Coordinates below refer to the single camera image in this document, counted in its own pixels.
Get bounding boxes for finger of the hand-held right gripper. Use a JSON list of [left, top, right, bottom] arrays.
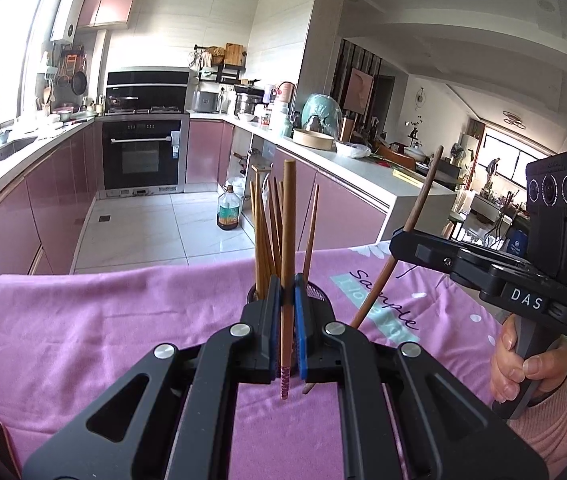
[[390, 229, 464, 275]]

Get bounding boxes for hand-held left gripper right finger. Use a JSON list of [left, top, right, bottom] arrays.
[[291, 272, 549, 480]]

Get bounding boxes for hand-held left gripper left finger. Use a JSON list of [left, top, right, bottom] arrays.
[[21, 274, 284, 480]]

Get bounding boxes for black mesh holder cup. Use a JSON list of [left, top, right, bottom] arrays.
[[246, 282, 331, 311]]

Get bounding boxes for dark brown wooden chopstick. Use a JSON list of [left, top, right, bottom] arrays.
[[303, 146, 445, 395]]

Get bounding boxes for bunch of wooden chopsticks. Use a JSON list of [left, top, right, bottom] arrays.
[[248, 172, 285, 301]]

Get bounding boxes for wooden chopstick patterned end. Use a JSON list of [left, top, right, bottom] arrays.
[[280, 160, 297, 402]]

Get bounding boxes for person's right forearm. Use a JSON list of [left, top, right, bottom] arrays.
[[506, 382, 567, 480]]

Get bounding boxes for person's right hand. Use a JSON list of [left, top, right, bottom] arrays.
[[489, 317, 567, 408]]

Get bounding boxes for pink peninsula cabinets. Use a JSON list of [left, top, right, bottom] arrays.
[[271, 147, 389, 256]]

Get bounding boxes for balcony window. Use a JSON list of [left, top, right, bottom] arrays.
[[481, 127, 559, 186]]

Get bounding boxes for cooking oil bottle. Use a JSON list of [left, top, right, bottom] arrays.
[[217, 185, 242, 232]]

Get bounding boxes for white bowl with plastic bag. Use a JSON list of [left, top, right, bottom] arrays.
[[334, 140, 371, 158]]

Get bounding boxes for white floor plastic bag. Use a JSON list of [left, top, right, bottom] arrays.
[[226, 176, 249, 208]]

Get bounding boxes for round wooden tray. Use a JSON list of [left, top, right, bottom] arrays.
[[292, 128, 337, 150]]

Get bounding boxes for teal dome food cover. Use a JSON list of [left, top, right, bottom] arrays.
[[301, 94, 343, 138]]

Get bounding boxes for pink corner base cabinet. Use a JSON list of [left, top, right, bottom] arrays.
[[186, 119, 234, 186]]

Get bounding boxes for pink printed tablecloth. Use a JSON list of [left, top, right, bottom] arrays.
[[0, 242, 529, 480]]

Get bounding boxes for black built-in oven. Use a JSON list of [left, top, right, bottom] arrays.
[[101, 115, 189, 196]]

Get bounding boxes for steel cooking pot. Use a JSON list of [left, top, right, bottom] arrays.
[[234, 92, 264, 117]]

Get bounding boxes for silver countertop appliance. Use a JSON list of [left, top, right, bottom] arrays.
[[192, 90, 219, 112]]

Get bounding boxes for long pink base cabinets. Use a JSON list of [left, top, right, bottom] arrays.
[[0, 120, 104, 276]]

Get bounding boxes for black kitchen rack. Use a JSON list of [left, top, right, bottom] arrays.
[[194, 45, 247, 83]]

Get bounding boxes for black range hood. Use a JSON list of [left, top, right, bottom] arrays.
[[105, 67, 192, 113]]

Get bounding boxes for steel kitchen sink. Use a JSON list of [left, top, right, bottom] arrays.
[[0, 137, 37, 168]]

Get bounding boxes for white water heater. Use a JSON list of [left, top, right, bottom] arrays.
[[50, 0, 86, 43]]

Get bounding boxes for framed wall painting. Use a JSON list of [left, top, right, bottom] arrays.
[[343, 67, 375, 116]]

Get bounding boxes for pink wall cabinet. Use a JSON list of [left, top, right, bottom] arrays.
[[78, 0, 142, 28]]

